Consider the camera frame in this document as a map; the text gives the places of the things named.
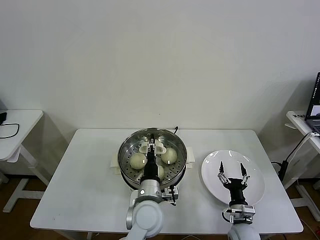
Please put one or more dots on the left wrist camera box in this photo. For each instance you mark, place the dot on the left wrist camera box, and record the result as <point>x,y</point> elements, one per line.
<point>172,193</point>

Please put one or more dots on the steel steamer basket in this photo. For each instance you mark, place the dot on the steel steamer basket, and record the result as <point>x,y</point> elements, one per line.
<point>130,180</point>

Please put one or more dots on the white round plate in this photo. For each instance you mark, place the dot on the white round plate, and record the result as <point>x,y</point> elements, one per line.
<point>210,175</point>

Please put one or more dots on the small black device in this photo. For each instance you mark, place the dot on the small black device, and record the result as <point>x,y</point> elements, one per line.
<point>3,117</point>

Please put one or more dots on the white steamed baozi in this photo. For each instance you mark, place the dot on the white steamed baozi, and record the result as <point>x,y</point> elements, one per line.
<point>137,162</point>
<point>169,155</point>
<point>161,172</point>

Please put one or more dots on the dark power adapter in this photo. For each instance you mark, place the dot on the dark power adapter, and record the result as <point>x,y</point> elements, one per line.
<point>284,171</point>

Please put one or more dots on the open laptop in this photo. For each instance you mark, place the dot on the open laptop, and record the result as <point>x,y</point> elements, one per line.
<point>313,110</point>

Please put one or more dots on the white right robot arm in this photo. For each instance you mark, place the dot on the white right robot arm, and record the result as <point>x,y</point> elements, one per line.
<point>243,233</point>

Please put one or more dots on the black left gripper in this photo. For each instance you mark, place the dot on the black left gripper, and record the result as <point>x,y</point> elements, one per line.
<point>151,168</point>

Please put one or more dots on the round glass lid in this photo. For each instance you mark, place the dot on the round glass lid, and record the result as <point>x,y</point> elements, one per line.
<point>135,142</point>

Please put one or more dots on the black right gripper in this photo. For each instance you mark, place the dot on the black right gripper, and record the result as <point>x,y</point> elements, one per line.
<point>237,192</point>

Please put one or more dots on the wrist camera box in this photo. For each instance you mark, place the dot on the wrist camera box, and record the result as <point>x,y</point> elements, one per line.
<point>248,212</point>
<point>172,193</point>

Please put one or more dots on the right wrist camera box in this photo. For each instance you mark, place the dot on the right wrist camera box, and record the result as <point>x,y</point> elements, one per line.
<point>248,212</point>

